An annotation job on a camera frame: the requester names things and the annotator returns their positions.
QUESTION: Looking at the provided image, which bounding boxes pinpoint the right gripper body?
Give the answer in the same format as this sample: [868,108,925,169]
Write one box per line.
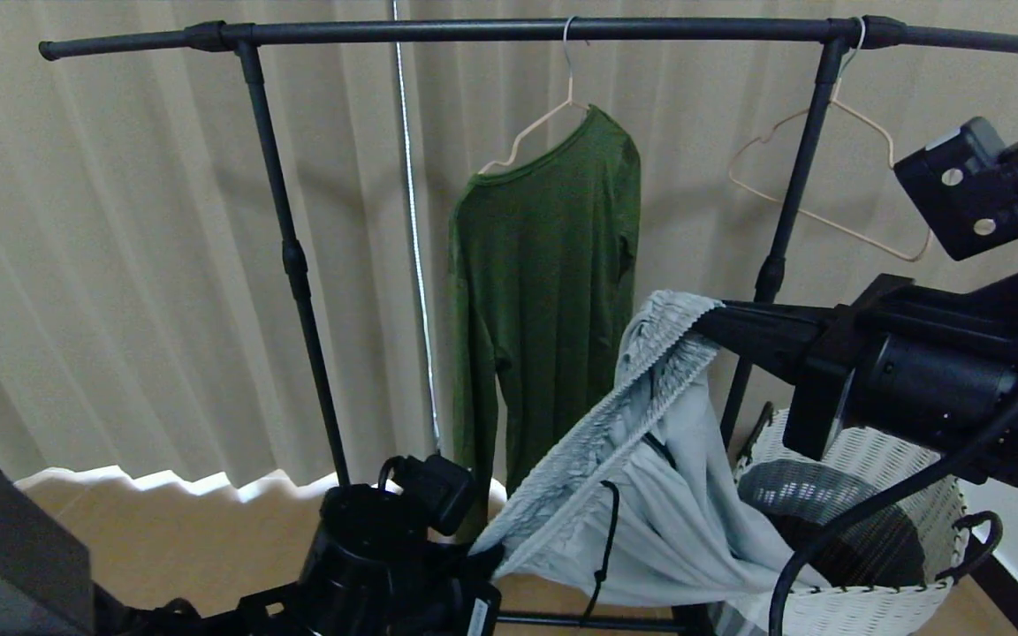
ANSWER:
[781,272,1018,506]

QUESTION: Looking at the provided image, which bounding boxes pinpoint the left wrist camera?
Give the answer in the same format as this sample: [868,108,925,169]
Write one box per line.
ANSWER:
[381,453,480,536]

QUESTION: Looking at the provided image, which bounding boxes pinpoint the green long-sleeved shirt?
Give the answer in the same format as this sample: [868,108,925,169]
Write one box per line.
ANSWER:
[449,104,642,541]

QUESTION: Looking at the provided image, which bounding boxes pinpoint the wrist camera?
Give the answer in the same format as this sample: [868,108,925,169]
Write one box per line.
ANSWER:
[381,453,480,536]
[893,117,1018,284]

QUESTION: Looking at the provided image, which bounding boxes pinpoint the black clothes rack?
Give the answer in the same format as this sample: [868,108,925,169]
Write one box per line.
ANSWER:
[39,14,1018,633]

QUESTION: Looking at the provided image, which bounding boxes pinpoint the white laundry basket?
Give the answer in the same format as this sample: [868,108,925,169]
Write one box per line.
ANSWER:
[721,402,1003,636]

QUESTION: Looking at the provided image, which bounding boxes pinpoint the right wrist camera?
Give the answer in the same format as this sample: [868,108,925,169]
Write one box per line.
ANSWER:
[893,117,1018,284]

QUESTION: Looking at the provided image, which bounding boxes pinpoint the pale grey shorts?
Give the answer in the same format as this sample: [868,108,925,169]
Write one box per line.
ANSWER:
[469,290,830,630]

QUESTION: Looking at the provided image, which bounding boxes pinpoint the black cable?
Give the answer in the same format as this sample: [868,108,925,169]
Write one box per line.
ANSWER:
[768,141,1018,636]
[376,454,414,494]

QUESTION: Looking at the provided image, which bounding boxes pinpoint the beige curtain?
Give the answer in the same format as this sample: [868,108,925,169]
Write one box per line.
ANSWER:
[0,0,1018,504]

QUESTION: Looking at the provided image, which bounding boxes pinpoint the pink clothes hanger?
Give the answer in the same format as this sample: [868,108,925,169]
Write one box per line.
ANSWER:
[477,15,594,176]
[728,18,932,264]

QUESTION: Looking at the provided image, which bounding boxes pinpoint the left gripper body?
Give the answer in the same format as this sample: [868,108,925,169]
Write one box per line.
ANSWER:
[425,541,506,636]

